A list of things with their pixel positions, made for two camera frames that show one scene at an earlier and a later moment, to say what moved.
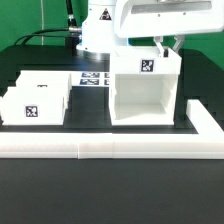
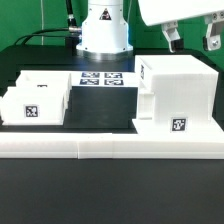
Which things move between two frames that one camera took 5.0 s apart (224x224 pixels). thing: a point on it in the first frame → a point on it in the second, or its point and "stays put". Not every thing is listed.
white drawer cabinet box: [143, 86] → [175, 96]
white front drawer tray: [43, 105] stays put
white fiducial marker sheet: [90, 78] stays put
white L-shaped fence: [208, 143] stays put
